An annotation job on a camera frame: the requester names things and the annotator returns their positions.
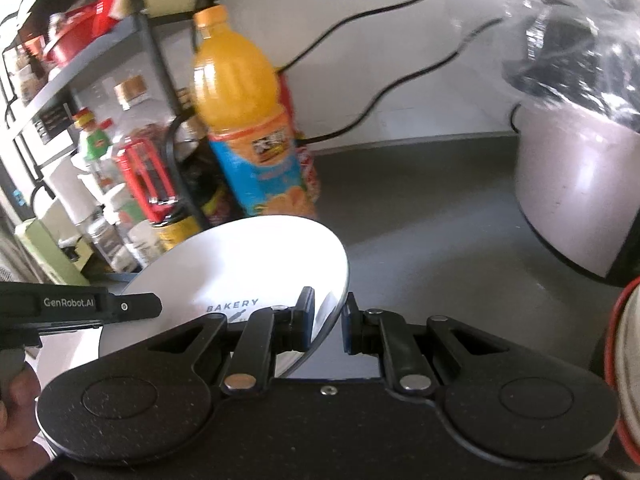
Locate large white bowl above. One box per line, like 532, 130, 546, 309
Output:
612, 290, 640, 478

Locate red pot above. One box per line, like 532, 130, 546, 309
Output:
44, 2, 108, 67

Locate white printed plate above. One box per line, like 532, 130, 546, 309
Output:
98, 216, 350, 380

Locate clear plastic bag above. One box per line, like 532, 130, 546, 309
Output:
500, 0, 640, 128

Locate red plastic container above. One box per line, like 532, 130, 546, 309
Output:
116, 139, 180, 222

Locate black metal kitchen rack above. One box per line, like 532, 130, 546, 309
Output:
0, 0, 221, 281

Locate red plate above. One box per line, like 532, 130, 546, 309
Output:
590, 276, 640, 461

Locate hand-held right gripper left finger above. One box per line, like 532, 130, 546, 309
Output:
150, 286, 317, 397

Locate light green box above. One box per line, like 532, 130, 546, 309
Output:
14, 217, 93, 287

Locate black power cable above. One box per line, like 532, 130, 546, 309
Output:
297, 15, 506, 143
275, 0, 471, 73

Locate person's left hand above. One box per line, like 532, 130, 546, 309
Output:
0, 360, 43, 461

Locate white and black rice cooker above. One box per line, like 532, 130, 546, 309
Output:
502, 7, 640, 288

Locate green bottle with red cap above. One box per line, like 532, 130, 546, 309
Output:
72, 107, 115, 163

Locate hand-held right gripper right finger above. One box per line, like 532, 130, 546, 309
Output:
341, 291, 506, 397

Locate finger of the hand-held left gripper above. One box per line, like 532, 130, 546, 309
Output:
0, 282, 162, 335

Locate orange juice bottle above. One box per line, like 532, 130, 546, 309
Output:
192, 4, 321, 222

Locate red cola can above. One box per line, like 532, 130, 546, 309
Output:
277, 72, 322, 208

